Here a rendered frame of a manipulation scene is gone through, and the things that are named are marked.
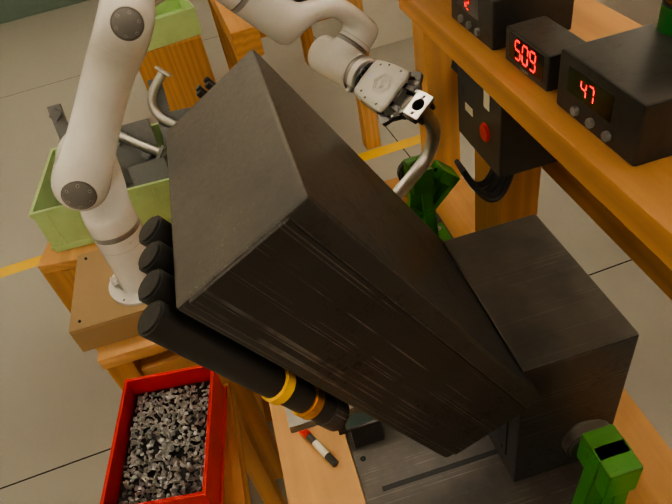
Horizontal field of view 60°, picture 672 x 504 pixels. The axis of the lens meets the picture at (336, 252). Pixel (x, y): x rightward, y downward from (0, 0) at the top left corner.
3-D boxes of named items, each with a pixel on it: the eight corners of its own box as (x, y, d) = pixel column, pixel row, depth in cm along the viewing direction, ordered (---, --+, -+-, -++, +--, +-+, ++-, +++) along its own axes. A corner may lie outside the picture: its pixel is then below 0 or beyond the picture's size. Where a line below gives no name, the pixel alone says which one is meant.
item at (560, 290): (511, 484, 103) (520, 372, 81) (445, 355, 126) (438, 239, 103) (605, 452, 105) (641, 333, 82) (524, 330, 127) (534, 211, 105)
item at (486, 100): (497, 180, 95) (499, 97, 85) (456, 131, 108) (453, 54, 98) (566, 159, 96) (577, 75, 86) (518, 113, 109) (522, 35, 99)
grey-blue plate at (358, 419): (352, 449, 113) (340, 410, 104) (349, 441, 115) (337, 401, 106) (398, 434, 114) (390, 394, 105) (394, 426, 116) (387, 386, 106)
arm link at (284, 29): (265, -64, 116) (371, 25, 133) (224, 7, 119) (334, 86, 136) (279, -64, 109) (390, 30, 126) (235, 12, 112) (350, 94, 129)
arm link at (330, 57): (380, 62, 129) (357, 98, 131) (341, 41, 136) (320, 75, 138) (361, 44, 122) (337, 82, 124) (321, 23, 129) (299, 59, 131)
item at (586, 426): (565, 466, 86) (570, 440, 81) (554, 447, 88) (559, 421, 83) (611, 450, 87) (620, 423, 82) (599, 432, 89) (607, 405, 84)
